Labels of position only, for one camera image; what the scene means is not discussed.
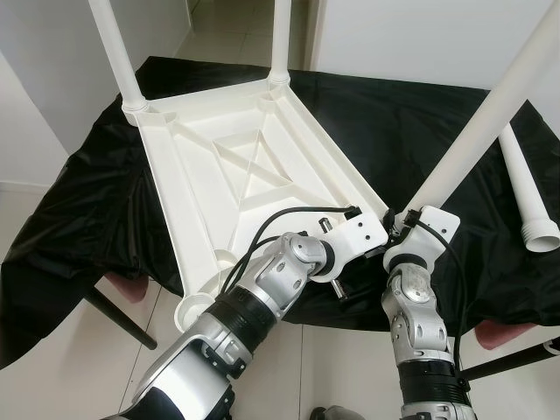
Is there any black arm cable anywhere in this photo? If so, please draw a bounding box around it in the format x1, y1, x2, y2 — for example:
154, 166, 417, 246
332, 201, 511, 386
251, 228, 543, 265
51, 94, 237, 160
411, 219, 473, 368
219, 206, 364, 298

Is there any grey robot right foot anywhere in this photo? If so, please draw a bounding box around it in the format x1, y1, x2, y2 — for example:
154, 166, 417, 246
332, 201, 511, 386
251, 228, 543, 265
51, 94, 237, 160
311, 404, 364, 420

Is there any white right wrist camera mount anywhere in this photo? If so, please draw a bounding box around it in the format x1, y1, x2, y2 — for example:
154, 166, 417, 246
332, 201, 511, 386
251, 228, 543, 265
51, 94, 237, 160
383, 206, 462, 272

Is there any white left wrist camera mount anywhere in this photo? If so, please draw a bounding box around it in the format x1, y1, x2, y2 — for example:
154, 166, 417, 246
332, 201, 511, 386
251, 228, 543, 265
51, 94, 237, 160
317, 213, 389, 283

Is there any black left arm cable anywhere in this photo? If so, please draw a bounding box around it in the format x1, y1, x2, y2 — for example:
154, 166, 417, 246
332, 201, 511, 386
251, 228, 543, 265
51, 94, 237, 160
219, 206, 364, 298

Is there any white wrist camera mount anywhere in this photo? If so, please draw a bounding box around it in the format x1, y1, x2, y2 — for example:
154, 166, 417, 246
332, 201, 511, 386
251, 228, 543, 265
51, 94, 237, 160
383, 206, 462, 272
317, 213, 389, 283

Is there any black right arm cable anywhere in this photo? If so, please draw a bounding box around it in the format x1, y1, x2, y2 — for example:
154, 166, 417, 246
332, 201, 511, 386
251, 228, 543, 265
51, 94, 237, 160
411, 219, 473, 368

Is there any black table cloth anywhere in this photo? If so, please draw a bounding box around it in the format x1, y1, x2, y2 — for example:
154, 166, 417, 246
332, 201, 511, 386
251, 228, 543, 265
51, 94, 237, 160
0, 57, 560, 368

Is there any white plastic children table top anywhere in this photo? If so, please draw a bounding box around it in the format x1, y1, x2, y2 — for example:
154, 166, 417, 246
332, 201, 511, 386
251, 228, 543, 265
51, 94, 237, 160
122, 77, 390, 332

